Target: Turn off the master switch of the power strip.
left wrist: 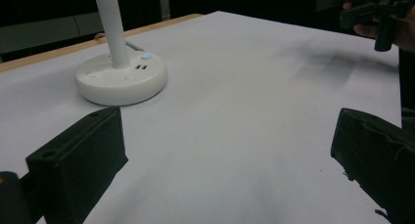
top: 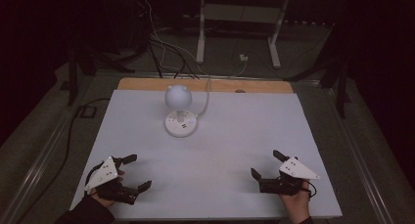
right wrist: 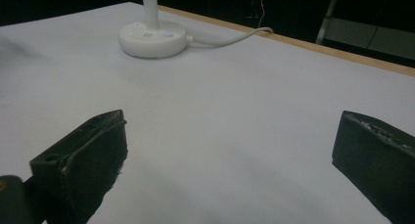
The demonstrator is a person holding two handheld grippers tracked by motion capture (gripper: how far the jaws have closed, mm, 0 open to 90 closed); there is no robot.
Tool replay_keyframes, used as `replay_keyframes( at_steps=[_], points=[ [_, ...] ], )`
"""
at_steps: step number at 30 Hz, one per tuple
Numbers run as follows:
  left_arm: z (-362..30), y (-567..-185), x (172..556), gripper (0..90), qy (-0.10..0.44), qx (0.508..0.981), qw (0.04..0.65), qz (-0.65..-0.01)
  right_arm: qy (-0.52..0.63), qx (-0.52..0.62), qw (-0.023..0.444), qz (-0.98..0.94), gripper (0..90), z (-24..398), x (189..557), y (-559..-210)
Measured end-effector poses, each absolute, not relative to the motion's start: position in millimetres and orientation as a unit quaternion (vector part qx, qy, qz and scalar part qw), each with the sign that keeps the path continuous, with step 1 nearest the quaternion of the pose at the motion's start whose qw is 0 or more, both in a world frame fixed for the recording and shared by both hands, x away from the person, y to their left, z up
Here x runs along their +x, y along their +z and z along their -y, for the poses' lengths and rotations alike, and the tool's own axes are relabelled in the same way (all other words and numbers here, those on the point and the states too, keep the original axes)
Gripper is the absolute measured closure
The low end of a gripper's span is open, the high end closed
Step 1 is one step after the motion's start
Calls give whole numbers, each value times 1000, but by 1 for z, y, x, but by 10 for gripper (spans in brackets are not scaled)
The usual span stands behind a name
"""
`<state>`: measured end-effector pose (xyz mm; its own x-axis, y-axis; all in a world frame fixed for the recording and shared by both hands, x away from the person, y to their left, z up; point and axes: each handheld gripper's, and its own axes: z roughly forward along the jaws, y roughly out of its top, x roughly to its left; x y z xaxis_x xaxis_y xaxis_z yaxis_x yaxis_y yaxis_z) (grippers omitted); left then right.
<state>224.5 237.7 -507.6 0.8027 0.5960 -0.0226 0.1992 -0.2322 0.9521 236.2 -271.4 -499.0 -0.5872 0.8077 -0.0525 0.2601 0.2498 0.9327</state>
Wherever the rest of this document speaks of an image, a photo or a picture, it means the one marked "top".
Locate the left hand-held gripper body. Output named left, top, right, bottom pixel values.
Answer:
left=83, top=156, right=138, bottom=205

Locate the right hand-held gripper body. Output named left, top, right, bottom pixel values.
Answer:
left=258, top=157, right=321, bottom=197

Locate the white round desk lamp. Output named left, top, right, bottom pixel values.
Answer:
left=163, top=84, right=198, bottom=139

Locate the person's left hand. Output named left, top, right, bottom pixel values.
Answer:
left=89, top=168, right=126, bottom=208

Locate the person's right hand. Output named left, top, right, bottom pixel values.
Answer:
left=279, top=180, right=311, bottom=224

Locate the white table cover sheet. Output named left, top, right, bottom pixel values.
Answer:
left=69, top=89, right=343, bottom=221

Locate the black square floor box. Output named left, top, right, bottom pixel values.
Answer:
left=77, top=105, right=98, bottom=119

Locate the black tripod stand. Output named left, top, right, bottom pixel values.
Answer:
left=66, top=22, right=136, bottom=107
left=283, top=20, right=353, bottom=119

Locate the white metal stand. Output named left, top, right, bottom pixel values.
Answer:
left=196, top=0, right=292, bottom=69

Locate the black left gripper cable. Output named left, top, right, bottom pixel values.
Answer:
left=84, top=162, right=105, bottom=197

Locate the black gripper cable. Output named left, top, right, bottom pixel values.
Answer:
left=84, top=162, right=105, bottom=197
left=306, top=180, right=318, bottom=200

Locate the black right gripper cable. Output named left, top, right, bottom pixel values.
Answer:
left=306, top=180, right=318, bottom=200

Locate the long black floor cable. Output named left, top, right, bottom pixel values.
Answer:
left=14, top=97, right=112, bottom=224

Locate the white lamp cable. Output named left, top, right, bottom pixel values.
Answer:
left=195, top=76, right=212, bottom=119

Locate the bundle of black cables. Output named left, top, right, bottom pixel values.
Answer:
left=147, top=34, right=201, bottom=80

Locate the thin white floor cable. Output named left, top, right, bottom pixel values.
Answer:
left=141, top=0, right=249, bottom=79

